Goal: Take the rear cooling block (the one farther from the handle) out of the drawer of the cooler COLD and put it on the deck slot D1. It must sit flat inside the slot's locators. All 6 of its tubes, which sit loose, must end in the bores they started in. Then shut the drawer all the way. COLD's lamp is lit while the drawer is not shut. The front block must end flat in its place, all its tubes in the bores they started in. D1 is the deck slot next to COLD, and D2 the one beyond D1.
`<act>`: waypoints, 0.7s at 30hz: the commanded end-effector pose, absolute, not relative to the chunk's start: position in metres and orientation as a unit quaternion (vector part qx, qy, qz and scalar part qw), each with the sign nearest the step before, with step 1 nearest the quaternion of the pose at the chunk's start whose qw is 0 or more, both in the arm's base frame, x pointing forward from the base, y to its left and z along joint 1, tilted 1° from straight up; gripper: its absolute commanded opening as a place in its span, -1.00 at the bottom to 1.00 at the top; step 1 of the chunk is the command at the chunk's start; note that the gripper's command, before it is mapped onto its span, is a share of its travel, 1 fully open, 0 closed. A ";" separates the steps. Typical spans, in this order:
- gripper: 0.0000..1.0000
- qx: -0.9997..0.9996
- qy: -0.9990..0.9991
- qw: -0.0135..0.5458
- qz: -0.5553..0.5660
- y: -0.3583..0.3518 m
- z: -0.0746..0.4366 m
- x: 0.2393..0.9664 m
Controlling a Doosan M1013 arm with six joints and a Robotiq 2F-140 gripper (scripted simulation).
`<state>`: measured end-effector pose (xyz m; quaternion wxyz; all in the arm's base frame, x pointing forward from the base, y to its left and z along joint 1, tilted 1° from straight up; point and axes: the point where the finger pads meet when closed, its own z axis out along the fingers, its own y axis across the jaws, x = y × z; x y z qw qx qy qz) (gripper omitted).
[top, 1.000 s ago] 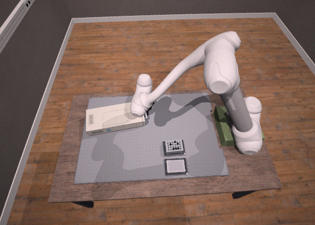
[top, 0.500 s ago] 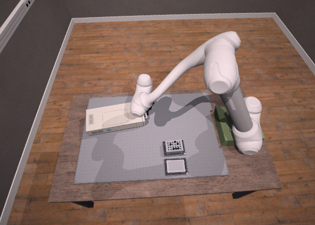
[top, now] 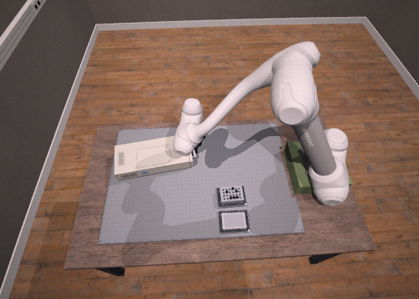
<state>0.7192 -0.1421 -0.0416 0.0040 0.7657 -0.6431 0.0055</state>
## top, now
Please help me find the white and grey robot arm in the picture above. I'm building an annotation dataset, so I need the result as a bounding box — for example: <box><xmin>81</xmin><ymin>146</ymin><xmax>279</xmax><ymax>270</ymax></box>
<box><xmin>173</xmin><ymin>41</ymin><xmax>349</xmax><ymax>205</ymax></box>

